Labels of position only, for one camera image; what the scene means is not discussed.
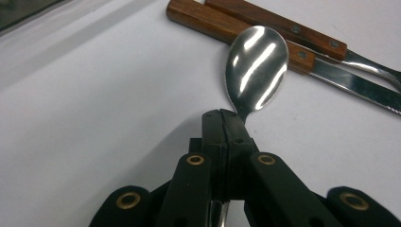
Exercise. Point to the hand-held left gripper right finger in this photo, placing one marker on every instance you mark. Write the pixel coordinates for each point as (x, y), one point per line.
(236, 138)

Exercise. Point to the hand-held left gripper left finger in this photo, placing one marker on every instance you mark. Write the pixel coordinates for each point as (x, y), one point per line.
(216, 135)

